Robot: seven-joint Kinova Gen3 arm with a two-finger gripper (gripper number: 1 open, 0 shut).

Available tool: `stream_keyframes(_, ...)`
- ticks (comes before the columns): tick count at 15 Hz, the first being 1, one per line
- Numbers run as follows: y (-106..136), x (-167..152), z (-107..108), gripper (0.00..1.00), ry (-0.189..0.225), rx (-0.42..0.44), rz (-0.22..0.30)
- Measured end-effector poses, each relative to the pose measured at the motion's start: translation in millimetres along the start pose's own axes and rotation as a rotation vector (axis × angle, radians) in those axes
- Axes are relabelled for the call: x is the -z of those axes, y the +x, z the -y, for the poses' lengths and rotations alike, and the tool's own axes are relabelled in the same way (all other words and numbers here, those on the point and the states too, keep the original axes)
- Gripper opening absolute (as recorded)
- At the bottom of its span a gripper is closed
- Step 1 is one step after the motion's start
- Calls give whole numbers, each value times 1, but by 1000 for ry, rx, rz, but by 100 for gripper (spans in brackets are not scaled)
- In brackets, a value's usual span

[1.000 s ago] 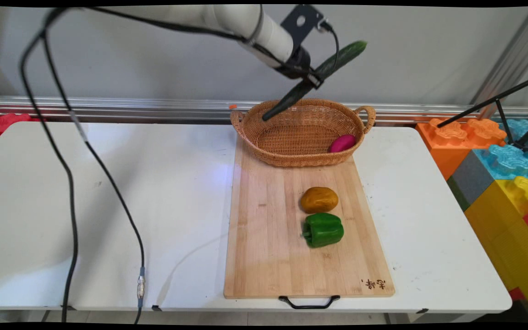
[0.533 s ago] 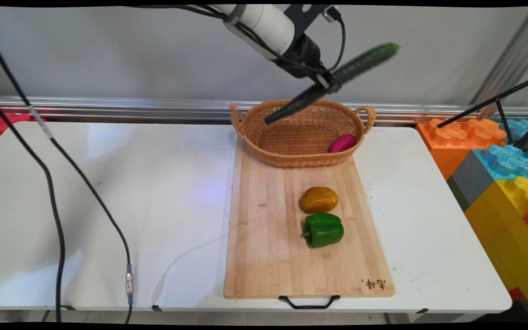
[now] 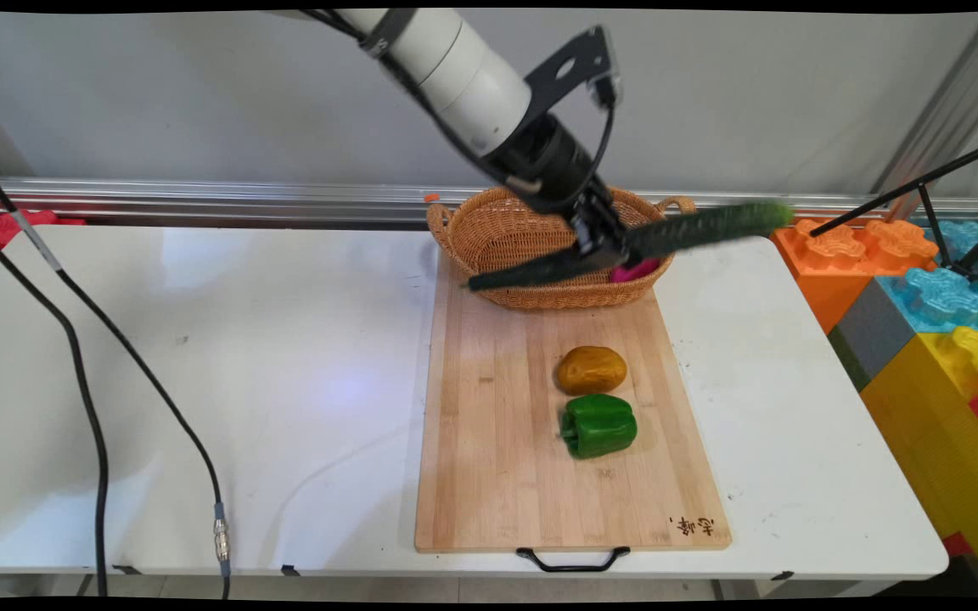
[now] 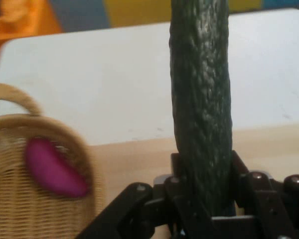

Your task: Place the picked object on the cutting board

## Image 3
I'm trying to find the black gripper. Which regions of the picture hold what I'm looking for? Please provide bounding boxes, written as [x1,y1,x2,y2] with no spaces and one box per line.
[489,113,632,264]

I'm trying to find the long green cucumber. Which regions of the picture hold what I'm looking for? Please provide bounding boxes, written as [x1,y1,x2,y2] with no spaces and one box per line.
[467,199,795,294]

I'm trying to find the pink toy vegetable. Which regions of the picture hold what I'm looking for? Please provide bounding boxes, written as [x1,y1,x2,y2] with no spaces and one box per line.
[610,257,661,284]

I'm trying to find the woven wicker basket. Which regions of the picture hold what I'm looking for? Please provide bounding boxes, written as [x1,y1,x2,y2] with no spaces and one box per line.
[426,185,698,311]

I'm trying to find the yellow-brown toy potato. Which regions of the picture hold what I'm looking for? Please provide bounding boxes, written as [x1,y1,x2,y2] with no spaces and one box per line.
[555,345,628,397]

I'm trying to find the green bell pepper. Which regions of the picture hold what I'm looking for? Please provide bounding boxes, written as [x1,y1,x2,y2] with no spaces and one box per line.
[559,393,638,461]

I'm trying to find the orange big building block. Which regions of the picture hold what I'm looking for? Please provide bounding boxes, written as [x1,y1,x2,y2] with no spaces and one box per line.
[771,218,940,334]

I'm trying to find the wooden cutting board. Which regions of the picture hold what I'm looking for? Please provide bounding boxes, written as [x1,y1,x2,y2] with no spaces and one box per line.
[414,255,732,554]

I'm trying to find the grey big building block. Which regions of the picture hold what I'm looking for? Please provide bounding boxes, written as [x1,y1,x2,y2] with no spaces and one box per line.
[827,277,919,392]

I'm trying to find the black tripod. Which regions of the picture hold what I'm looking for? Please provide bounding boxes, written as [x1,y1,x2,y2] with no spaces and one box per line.
[809,136,978,283]

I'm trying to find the blue big building block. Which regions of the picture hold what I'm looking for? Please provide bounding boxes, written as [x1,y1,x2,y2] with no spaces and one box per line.
[875,221,978,334]

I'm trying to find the yellow big building block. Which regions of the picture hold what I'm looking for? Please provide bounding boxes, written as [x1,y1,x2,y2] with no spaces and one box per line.
[860,325,978,597]

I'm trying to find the red block with studs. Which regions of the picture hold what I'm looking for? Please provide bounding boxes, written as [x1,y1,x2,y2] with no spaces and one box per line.
[0,208,87,261]

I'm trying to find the short black camera cable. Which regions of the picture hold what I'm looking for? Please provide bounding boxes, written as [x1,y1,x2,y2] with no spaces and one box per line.
[578,78,619,183]

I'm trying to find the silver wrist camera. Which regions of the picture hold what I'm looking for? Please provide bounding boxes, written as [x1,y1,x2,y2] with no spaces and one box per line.
[591,28,624,109]

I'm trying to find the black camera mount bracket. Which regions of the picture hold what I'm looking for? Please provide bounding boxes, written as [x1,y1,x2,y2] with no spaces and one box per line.
[525,25,617,117]

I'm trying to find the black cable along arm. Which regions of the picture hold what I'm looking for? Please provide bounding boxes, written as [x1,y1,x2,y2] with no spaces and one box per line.
[301,8,545,200]

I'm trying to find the aluminium frame post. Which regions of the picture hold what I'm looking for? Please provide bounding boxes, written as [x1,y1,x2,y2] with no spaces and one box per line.
[871,12,978,221]

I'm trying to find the aluminium rail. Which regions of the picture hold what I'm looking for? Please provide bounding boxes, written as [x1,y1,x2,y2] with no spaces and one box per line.
[0,177,978,232]

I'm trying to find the black cable with metal connector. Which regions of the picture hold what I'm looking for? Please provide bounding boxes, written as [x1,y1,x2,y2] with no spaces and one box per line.
[0,146,233,600]

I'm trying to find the thick plain black cable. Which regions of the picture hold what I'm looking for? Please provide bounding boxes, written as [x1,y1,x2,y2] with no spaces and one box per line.
[0,216,110,597]

